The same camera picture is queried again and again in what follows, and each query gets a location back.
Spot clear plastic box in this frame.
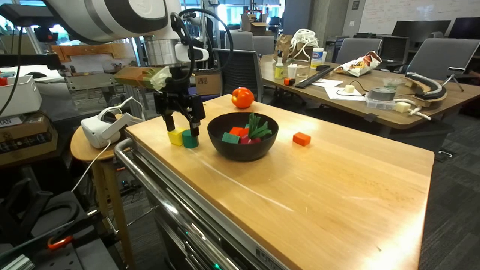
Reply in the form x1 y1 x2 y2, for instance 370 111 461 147
365 96 396 110

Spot yellow spray bottle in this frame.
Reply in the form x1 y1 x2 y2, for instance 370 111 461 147
274 50 285 80

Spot red toy apple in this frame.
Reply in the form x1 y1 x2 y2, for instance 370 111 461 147
231 87 255 110

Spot toy beetroot with green leaves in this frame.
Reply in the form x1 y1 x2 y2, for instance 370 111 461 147
239 112 273 145

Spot green cylinder block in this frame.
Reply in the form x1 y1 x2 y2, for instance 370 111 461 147
182 130 200 149

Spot black bowl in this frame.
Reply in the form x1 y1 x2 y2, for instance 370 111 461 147
207 111 279 162

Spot white tube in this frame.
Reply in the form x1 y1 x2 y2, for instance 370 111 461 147
394 98 432 122

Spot white headset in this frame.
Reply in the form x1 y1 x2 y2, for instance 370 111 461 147
81 96 144 149

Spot grey tape roll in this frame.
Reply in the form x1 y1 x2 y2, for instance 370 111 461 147
367 87 396 102

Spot row of grey chairs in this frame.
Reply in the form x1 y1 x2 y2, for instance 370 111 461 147
224 30 276 57

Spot clear plastic cup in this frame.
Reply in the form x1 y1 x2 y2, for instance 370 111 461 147
382 77 403 91

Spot brown paper bag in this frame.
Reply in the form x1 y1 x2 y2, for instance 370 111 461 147
275 34 294 63

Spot small tripod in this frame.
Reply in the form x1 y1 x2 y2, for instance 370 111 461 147
442 66 466 92

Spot white plastic bin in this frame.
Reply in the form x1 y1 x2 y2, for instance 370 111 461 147
0 75 43 119

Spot row of monitors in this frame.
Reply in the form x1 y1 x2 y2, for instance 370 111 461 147
391 16 480 42

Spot stack of cardboard boxes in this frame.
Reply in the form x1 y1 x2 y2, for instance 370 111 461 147
241 13 269 36

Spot curved black and white track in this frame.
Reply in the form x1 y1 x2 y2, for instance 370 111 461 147
403 71 448 103

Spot sheets of white paper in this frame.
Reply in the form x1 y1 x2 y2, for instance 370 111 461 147
310 78 367 102

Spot black cable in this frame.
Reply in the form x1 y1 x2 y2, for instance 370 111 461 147
0 25 24 117

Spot whiteboard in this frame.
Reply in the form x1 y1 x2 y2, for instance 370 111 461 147
358 0 480 35

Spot black mesh office chair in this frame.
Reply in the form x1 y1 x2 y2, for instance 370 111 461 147
213 48 264 102

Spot coil of white rope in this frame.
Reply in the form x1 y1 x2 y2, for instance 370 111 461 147
289 28 320 61

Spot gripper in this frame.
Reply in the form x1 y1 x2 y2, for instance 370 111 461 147
153 67 206 138

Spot orange block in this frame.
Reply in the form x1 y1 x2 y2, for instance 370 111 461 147
292 132 312 147

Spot grey office chair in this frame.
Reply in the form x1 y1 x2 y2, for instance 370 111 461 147
406 37 480 81
334 37 383 65

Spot bag of chips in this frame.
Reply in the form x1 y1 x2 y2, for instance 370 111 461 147
334 50 383 78

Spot yellow block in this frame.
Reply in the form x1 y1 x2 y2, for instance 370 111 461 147
167 128 186 146

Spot black keyboard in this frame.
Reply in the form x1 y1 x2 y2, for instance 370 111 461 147
294 66 336 89

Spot cardboard box with gear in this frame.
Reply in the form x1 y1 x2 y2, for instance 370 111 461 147
0 112 59 167

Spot meeting table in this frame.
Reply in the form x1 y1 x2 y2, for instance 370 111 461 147
260 54 480 136

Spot white cable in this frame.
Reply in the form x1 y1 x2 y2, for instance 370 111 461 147
71 140 113 192

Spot white wipes canister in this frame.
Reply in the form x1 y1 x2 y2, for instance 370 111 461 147
310 47 325 69

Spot round wooden stool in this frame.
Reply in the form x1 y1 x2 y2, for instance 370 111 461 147
70 126 136 270

